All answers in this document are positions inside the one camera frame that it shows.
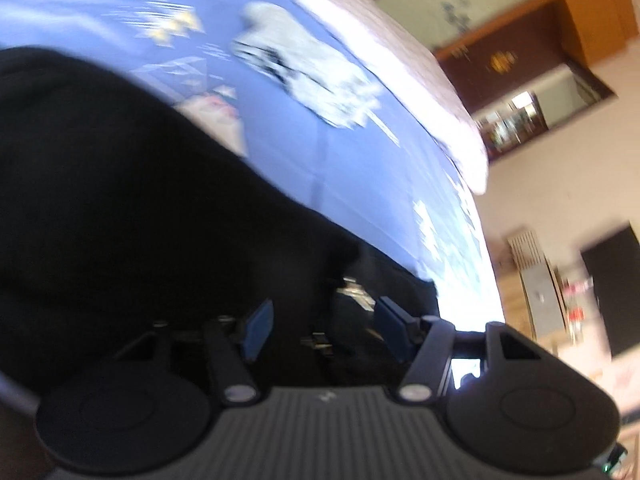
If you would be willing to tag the black pants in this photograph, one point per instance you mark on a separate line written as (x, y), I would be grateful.
(125, 210)

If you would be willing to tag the pale pink quilt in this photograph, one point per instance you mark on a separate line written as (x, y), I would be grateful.
(425, 85)

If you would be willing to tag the dark wooden door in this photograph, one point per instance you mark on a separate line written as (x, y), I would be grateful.
(505, 65)

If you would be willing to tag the black television screen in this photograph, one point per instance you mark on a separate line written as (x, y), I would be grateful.
(617, 290)

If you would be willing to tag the light grey folded garment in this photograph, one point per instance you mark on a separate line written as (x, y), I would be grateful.
(310, 75)

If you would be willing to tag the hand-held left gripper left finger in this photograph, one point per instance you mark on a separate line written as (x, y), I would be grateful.
(257, 330)

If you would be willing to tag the wooden display cabinet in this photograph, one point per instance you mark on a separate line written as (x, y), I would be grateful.
(510, 122)

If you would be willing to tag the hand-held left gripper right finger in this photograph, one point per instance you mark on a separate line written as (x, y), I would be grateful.
(392, 327)

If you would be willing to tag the blue printed bed sheet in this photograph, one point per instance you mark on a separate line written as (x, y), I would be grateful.
(350, 160)

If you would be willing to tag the white slotted device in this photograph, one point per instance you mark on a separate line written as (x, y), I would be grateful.
(535, 280)

